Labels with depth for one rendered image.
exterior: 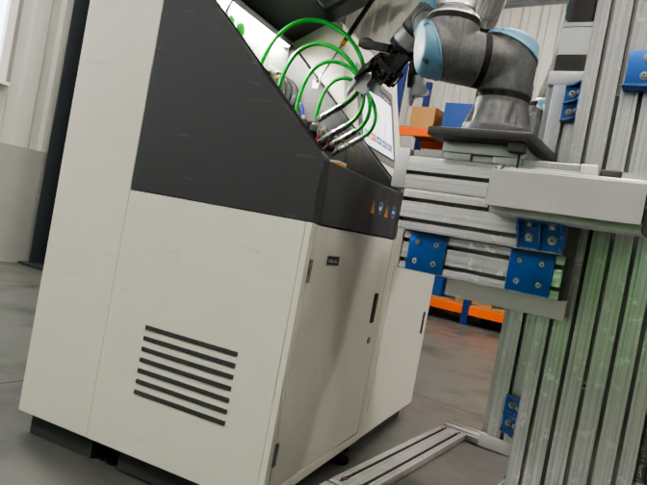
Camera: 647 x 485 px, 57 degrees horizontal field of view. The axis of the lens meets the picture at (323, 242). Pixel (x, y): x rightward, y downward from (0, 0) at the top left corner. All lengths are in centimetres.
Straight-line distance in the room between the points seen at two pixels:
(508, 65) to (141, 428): 130
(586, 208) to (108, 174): 129
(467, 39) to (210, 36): 72
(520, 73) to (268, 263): 73
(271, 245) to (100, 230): 56
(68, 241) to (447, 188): 114
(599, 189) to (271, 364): 86
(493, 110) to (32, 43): 496
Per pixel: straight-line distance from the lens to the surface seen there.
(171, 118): 174
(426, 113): 776
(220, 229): 159
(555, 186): 114
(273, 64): 229
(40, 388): 203
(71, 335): 192
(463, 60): 134
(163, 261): 170
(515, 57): 137
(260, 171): 155
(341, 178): 158
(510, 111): 134
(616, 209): 112
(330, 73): 233
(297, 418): 166
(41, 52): 594
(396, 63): 179
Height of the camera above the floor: 78
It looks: 1 degrees down
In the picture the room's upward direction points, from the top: 10 degrees clockwise
